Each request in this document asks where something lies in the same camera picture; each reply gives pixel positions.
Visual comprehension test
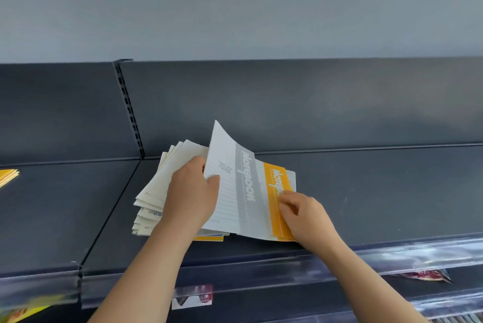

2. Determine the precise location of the person's right forearm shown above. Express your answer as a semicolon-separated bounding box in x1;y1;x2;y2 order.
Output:
320;237;431;323

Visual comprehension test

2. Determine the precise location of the person's left forearm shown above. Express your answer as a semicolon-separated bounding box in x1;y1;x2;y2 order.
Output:
89;220;197;323

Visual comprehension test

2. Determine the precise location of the person's left hand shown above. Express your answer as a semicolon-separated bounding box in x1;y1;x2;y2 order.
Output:
160;155;221;238

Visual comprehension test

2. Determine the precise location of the yellow blue snack packet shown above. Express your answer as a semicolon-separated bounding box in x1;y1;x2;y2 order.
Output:
0;294;67;323

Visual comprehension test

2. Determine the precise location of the pile of white notebooks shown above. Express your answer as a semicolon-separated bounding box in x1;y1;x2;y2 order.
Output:
132;140;298;243

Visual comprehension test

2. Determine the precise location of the small grey notebook stack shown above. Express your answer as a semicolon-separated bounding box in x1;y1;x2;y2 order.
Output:
202;120;282;241

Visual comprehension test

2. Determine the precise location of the slotted dark metal upright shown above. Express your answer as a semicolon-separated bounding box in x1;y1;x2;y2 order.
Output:
113;58;146;159

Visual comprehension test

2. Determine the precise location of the person's right hand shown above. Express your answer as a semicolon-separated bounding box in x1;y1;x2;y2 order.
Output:
278;190;342;254

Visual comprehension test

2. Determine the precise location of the red green snack packet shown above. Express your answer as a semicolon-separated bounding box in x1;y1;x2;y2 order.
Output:
392;269;453;285

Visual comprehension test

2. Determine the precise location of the dark grey back panel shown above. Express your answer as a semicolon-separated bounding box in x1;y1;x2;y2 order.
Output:
0;62;142;167
120;56;483;157

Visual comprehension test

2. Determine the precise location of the small orange notebook stack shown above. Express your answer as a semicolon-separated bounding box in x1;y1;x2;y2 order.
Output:
0;169;20;189

